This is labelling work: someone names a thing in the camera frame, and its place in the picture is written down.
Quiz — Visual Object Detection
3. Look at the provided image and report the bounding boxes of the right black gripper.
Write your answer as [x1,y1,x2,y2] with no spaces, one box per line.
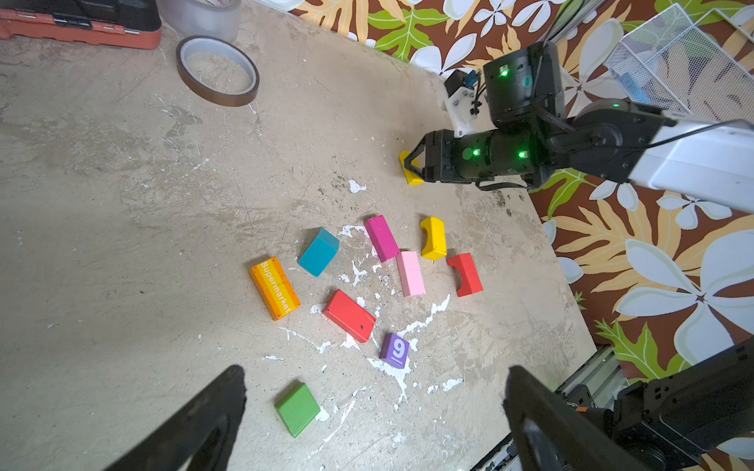
[404,130,533,184]

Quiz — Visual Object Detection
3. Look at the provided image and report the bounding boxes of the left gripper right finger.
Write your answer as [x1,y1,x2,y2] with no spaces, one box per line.
[504,365,646,470]

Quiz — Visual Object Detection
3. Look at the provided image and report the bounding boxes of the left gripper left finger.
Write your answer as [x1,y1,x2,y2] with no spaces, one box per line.
[108,365,247,470]

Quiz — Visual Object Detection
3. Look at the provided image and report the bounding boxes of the yellow rectangular block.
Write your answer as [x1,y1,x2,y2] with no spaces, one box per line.
[399,151,424,186]

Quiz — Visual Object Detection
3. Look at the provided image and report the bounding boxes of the pink block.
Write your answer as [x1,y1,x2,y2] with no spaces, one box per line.
[397,251,426,298]

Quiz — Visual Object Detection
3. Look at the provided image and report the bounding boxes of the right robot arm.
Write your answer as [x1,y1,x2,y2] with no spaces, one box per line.
[402,43,753,382]

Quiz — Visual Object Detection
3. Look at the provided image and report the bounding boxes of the green square block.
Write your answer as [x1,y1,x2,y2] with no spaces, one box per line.
[275,382,321,438]

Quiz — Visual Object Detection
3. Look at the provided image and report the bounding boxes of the magenta block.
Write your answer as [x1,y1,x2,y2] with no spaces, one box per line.
[364,215,400,262]

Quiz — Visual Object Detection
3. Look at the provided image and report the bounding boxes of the yellow arch block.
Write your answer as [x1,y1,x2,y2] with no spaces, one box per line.
[420,217,448,261]

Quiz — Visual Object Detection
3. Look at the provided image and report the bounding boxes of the teal block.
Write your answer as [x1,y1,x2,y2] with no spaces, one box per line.
[298,228,340,277]

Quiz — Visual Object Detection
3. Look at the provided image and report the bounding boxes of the red arch block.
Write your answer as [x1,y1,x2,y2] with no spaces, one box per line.
[447,253,483,298]

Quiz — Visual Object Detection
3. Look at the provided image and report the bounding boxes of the orange supermarket block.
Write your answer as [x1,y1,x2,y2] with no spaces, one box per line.
[249,257,300,321]

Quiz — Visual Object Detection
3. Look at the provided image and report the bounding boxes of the red rectangular block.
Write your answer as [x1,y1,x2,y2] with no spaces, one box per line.
[323,290,376,343]

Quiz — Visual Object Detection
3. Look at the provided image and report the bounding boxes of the purple number nine cube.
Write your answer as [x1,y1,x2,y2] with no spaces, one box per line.
[379,333,410,370]

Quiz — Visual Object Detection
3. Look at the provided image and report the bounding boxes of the blue object in basket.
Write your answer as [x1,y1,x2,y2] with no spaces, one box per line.
[620,74,651,104]

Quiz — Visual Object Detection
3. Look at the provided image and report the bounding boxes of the clear plastic cup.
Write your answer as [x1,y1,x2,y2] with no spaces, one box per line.
[156,0,242,42]

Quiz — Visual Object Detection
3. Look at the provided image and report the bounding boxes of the white mesh basket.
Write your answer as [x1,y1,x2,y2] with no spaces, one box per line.
[605,4,753,122]

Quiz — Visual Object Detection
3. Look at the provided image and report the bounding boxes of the black tool case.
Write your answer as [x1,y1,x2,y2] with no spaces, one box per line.
[1,0,162,50]

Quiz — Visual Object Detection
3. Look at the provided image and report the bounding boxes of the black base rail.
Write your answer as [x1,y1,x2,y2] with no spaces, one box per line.
[470,343,631,471]

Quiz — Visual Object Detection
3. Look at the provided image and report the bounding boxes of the aluminium frame structure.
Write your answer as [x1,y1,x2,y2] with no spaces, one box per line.
[539,0,605,43]

